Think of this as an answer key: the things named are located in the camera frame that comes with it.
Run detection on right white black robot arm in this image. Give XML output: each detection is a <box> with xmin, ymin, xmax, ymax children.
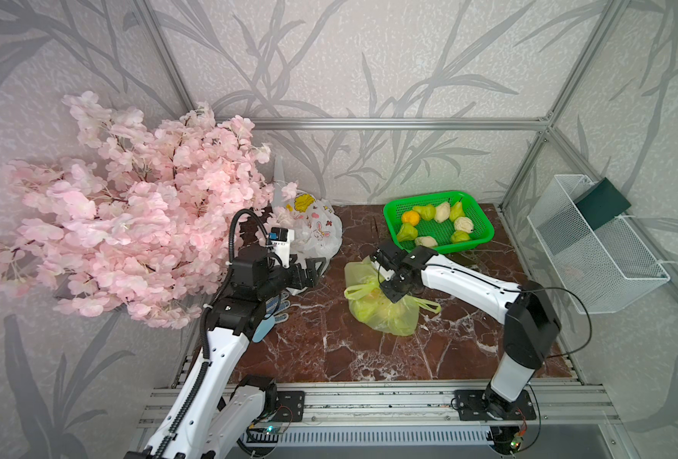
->
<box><xmin>370</xmin><ymin>242</ymin><xmax>562</xmax><ymax>421</ymax></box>

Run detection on green pear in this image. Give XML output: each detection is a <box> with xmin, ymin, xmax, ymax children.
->
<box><xmin>413</xmin><ymin>205</ymin><xmax>436</xmax><ymax>221</ymax></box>
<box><xmin>449</xmin><ymin>201</ymin><xmax>465</xmax><ymax>222</ymax></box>
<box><xmin>396</xmin><ymin>223</ymin><xmax>419</xmax><ymax>243</ymax></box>
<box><xmin>450</xmin><ymin>231</ymin><xmax>471</xmax><ymax>244</ymax></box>

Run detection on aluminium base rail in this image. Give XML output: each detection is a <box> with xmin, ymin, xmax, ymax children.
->
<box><xmin>137</xmin><ymin>378</ymin><xmax>621</xmax><ymax>449</ymax></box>

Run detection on light green plastic bag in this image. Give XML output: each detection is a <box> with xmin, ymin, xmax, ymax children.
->
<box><xmin>344</xmin><ymin>257</ymin><xmax>442</xmax><ymax>337</ymax></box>

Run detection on pink artificial blossom tree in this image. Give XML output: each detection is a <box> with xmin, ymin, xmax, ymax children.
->
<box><xmin>0</xmin><ymin>91</ymin><xmax>276</xmax><ymax>329</ymax></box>

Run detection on green pear top left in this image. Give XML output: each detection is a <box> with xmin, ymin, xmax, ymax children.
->
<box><xmin>413</xmin><ymin>205</ymin><xmax>436</xmax><ymax>221</ymax></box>

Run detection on orange pear upper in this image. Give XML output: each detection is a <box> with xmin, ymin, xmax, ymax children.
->
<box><xmin>401</xmin><ymin>210</ymin><xmax>421</xmax><ymax>227</ymax></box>

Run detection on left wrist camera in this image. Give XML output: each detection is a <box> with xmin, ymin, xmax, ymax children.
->
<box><xmin>268</xmin><ymin>227</ymin><xmax>295</xmax><ymax>269</ymax></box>

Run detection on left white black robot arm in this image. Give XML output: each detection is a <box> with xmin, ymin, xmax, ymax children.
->
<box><xmin>126</xmin><ymin>246</ymin><xmax>328</xmax><ymax>458</ymax></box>

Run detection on dark green card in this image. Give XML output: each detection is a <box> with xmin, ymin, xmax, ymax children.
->
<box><xmin>574</xmin><ymin>178</ymin><xmax>632</xmax><ymax>231</ymax></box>

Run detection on white wire mesh basket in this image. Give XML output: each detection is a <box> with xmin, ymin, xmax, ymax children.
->
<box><xmin>528</xmin><ymin>174</ymin><xmax>671</xmax><ymax>315</ymax></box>

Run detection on cream pear right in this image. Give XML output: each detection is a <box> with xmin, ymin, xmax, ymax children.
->
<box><xmin>454</xmin><ymin>216</ymin><xmax>474</xmax><ymax>234</ymax></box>

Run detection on green plastic basket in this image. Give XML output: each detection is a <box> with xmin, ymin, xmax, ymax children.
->
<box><xmin>383</xmin><ymin>191</ymin><xmax>495</xmax><ymax>254</ymax></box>

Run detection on green pear top right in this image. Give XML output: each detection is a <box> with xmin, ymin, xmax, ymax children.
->
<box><xmin>449</xmin><ymin>201</ymin><xmax>465</xmax><ymax>222</ymax></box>

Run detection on cream pear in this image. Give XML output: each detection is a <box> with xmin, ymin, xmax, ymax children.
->
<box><xmin>414</xmin><ymin>236</ymin><xmax>438</xmax><ymax>249</ymax></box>
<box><xmin>454</xmin><ymin>216</ymin><xmax>474</xmax><ymax>234</ymax></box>
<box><xmin>434</xmin><ymin>202</ymin><xmax>451</xmax><ymax>224</ymax></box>

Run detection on light blue spatula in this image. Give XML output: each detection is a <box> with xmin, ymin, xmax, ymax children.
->
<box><xmin>251</xmin><ymin>316</ymin><xmax>276</xmax><ymax>343</ymax></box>

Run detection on white printed plastic bag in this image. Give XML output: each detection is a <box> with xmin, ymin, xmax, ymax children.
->
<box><xmin>267</xmin><ymin>158</ymin><xmax>343</xmax><ymax>261</ymax></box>

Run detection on cream pear top centre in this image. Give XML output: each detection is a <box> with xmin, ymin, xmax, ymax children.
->
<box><xmin>434</xmin><ymin>202</ymin><xmax>451</xmax><ymax>224</ymax></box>

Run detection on green pear centre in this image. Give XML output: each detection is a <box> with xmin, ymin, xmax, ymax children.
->
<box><xmin>396</xmin><ymin>223</ymin><xmax>419</xmax><ymax>243</ymax></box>

